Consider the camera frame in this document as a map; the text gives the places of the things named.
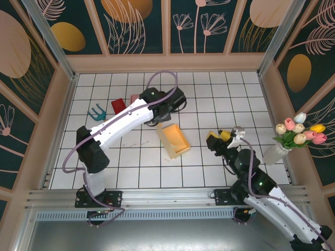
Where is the yellow paper box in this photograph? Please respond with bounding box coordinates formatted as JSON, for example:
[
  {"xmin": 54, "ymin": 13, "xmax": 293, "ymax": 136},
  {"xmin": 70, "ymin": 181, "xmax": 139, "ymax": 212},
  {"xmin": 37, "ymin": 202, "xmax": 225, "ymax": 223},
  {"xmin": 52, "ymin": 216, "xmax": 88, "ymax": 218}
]
[{"xmin": 156, "ymin": 123, "xmax": 191, "ymax": 160}]

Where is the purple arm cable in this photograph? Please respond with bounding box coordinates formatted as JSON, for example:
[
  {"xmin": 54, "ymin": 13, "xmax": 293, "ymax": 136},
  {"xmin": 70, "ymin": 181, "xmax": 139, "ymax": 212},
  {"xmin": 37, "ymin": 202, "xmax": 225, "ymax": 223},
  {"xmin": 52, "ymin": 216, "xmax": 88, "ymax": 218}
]
[
  {"xmin": 63, "ymin": 70, "xmax": 180, "ymax": 227},
  {"xmin": 234, "ymin": 137, "xmax": 332, "ymax": 251}
]

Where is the teal toy rake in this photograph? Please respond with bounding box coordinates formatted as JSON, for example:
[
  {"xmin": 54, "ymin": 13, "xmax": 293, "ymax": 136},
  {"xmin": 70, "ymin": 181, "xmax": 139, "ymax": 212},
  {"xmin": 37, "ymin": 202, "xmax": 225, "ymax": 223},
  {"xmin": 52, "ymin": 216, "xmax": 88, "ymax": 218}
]
[{"xmin": 87, "ymin": 104, "xmax": 109, "ymax": 122}]

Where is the red toy shovel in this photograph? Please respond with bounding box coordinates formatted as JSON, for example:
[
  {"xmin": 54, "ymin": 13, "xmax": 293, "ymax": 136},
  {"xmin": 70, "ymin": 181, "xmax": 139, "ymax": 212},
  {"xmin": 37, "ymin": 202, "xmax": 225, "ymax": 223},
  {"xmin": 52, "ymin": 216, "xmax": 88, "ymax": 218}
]
[{"xmin": 110, "ymin": 98, "xmax": 129, "ymax": 115}]

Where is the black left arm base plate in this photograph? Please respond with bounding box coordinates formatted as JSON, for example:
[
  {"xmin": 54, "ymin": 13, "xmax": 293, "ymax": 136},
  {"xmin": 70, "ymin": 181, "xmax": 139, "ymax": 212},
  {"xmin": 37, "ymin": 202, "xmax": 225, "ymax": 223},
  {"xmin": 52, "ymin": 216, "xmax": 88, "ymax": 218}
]
[{"xmin": 74, "ymin": 190, "xmax": 123, "ymax": 209}]

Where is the aluminium frame post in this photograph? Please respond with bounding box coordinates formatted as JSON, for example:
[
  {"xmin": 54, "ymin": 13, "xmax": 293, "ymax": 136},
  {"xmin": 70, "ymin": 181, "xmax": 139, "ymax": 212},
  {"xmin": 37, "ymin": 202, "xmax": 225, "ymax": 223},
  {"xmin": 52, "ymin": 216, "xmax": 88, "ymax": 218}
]
[
  {"xmin": 22, "ymin": 0, "xmax": 79, "ymax": 81},
  {"xmin": 258, "ymin": 0, "xmax": 307, "ymax": 76}
]

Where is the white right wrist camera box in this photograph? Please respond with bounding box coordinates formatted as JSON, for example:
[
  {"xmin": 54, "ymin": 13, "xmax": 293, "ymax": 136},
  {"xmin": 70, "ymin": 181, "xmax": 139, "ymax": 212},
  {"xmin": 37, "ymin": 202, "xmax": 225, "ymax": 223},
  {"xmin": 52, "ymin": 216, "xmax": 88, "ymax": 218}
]
[{"xmin": 227, "ymin": 127, "xmax": 246, "ymax": 150}]

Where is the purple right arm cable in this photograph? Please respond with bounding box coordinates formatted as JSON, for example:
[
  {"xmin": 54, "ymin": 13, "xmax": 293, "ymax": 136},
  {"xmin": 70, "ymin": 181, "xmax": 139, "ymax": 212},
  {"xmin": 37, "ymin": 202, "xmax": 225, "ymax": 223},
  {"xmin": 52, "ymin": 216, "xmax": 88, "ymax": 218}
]
[{"xmin": 234, "ymin": 137, "xmax": 332, "ymax": 251}]

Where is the white vase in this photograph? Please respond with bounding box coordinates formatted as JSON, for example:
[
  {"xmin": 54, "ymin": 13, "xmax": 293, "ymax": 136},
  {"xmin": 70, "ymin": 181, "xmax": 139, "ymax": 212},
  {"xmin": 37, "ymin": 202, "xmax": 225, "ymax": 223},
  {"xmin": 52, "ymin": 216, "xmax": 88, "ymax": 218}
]
[{"xmin": 262, "ymin": 145, "xmax": 288, "ymax": 166}]

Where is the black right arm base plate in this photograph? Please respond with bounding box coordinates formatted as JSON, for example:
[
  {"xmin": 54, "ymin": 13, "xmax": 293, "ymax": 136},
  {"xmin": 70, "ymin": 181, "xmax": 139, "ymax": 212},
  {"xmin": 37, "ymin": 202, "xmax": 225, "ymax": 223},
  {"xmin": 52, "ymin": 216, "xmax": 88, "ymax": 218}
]
[{"xmin": 214, "ymin": 188, "xmax": 247, "ymax": 207}]

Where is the slotted grey cable tray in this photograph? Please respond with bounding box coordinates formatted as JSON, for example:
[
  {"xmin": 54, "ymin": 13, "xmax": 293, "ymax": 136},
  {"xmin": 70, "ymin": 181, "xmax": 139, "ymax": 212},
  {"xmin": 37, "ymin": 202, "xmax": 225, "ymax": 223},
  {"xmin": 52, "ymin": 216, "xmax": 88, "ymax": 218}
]
[{"xmin": 35, "ymin": 209, "xmax": 235, "ymax": 221}]

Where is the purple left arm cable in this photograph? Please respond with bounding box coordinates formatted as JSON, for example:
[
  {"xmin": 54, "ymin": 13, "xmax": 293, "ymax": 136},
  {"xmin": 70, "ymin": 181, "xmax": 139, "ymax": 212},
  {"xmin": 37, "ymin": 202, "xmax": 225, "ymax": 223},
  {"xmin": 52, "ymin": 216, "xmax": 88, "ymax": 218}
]
[{"xmin": 63, "ymin": 70, "xmax": 180, "ymax": 227}]

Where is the grey metal sheet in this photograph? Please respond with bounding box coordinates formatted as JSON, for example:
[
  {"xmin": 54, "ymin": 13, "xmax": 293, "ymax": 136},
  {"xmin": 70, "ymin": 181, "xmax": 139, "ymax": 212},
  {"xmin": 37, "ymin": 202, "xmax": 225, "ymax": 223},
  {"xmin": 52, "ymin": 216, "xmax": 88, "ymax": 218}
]
[{"xmin": 26, "ymin": 219, "xmax": 322, "ymax": 251}]

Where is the aluminium mounting rail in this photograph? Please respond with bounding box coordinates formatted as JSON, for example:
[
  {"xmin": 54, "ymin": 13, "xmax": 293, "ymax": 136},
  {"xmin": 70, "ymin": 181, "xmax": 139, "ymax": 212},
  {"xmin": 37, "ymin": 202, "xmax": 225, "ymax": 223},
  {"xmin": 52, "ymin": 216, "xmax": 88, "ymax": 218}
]
[{"xmin": 25, "ymin": 185, "xmax": 314, "ymax": 210}]

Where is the artificial tulip bouquet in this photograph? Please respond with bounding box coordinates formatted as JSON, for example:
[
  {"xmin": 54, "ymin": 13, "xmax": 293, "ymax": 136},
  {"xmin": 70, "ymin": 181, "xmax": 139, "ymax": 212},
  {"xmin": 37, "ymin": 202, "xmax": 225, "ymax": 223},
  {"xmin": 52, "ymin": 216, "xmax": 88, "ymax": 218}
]
[{"xmin": 272, "ymin": 111, "xmax": 328, "ymax": 151}]

